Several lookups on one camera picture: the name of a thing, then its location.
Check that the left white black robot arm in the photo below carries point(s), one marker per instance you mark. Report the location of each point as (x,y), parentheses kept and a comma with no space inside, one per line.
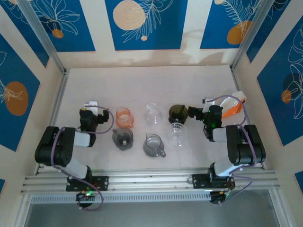
(52,146)

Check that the aluminium frame post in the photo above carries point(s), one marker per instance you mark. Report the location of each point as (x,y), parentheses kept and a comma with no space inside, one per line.
(40,33)
(253,30)

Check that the black controller board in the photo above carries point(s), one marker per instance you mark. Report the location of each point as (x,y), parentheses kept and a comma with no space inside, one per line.
(219,198)
(86,198)

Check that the clear plastic coffee dripper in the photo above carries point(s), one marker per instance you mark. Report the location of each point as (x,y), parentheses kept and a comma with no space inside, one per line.
(175,134)

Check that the grey coffee dripper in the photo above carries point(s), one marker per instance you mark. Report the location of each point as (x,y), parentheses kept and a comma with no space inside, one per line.
(122,138)

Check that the orange glass coffee server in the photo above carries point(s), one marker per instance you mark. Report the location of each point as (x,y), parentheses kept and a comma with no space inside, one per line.
(123,117)

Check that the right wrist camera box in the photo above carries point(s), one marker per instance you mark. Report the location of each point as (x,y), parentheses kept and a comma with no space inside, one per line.
(209,100)

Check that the grey glass coffee server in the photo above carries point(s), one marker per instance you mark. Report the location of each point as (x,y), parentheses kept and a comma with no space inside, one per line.
(152,145)

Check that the dark green coffee dripper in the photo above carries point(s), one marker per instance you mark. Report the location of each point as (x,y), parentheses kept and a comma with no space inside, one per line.
(176,112)

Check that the orange white filter box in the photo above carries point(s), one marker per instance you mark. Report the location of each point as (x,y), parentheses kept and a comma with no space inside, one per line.
(233,110)

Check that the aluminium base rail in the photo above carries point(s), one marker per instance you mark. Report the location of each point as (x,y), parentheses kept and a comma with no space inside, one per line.
(151,179)

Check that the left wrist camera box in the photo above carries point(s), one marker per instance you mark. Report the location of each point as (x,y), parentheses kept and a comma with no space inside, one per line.
(91,105)

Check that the clear glass coffee server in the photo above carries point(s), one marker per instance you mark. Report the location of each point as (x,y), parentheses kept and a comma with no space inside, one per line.
(153,116)

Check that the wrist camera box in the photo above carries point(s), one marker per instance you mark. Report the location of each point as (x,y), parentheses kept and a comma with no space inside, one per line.
(91,105)
(209,100)

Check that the aluminium side rail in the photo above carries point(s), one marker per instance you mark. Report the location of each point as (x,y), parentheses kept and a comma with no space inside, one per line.
(58,99)
(236,82)

